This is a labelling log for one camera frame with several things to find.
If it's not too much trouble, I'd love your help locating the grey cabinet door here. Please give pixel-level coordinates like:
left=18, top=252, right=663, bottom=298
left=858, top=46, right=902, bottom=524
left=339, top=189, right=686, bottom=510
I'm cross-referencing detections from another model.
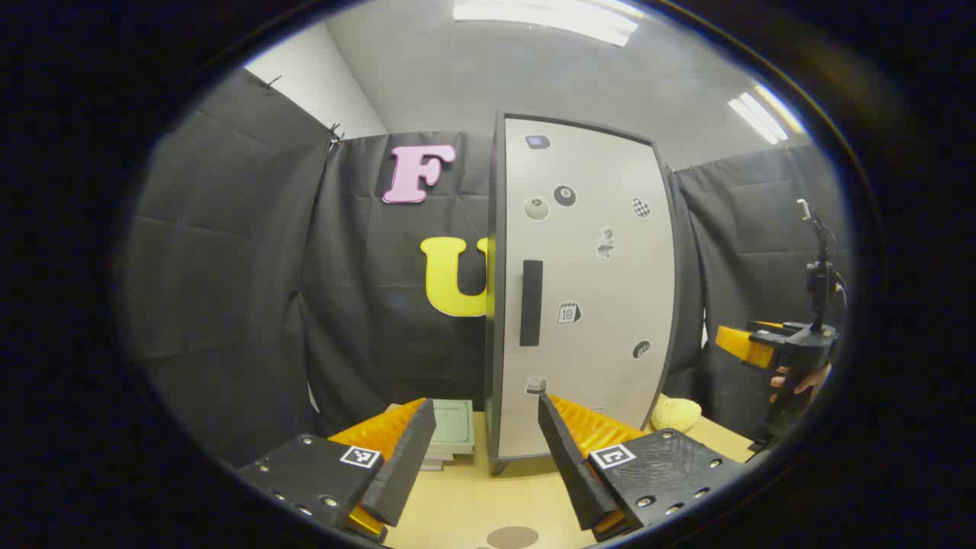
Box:
left=496, top=116, right=678, bottom=461

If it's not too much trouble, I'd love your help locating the long ceiling light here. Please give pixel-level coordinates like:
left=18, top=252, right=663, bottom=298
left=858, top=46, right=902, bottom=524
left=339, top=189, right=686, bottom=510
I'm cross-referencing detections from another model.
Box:
left=452, top=0, right=639, bottom=48
left=727, top=82, right=807, bottom=146

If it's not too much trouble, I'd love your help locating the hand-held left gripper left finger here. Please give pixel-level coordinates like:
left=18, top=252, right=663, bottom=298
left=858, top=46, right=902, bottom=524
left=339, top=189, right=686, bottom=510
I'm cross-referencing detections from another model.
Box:
left=235, top=396, right=437, bottom=545

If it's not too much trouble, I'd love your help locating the brown round coaster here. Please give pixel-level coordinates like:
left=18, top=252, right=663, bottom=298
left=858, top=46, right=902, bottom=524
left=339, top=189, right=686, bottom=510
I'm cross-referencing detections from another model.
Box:
left=486, top=525, right=540, bottom=549

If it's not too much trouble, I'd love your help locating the black door handle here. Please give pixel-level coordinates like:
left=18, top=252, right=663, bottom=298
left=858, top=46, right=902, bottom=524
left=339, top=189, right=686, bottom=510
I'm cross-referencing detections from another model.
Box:
left=520, top=260, right=544, bottom=347

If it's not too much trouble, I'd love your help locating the dark grey cabinet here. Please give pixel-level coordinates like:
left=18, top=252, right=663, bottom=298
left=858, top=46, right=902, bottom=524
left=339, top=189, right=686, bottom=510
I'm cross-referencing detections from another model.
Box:
left=484, top=111, right=682, bottom=477

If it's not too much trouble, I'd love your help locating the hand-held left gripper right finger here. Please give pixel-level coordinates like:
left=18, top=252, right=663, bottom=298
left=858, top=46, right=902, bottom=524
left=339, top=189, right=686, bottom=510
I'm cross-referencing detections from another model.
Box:
left=538, top=392, right=754, bottom=544

